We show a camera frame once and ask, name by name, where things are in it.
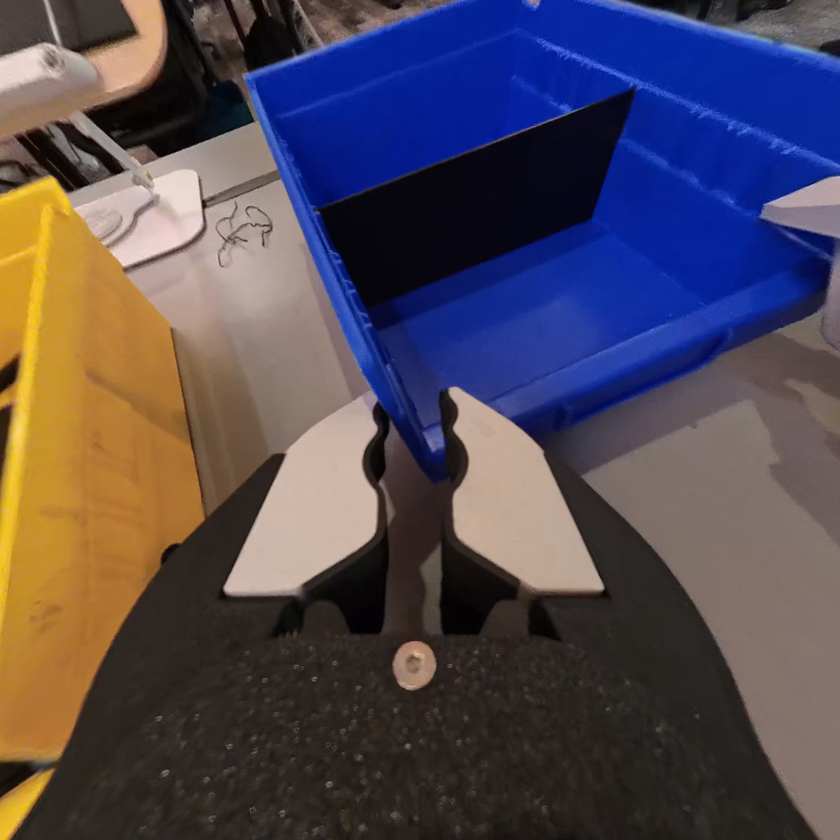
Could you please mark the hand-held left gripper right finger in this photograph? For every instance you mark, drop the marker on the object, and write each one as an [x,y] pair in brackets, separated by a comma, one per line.
[518,518]

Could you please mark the wooden book stand black panel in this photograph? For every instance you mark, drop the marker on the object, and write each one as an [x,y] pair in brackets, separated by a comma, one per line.
[164,216]

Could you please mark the grey desk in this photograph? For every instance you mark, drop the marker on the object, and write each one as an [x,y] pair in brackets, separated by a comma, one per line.
[656,525]

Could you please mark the yellow plastic bin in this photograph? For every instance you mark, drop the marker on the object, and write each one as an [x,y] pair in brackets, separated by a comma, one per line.
[98,459]

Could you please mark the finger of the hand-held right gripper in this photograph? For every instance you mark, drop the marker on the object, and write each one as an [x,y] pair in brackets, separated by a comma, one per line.
[832,305]
[810,208]

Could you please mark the black bin divider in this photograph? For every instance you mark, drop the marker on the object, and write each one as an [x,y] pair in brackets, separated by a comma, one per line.
[472,210]

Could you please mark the blue plastic bin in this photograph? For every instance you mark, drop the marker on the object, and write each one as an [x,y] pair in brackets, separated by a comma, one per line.
[525,328]

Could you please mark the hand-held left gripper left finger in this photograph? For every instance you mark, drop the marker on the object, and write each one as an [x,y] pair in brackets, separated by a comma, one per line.
[308,512]

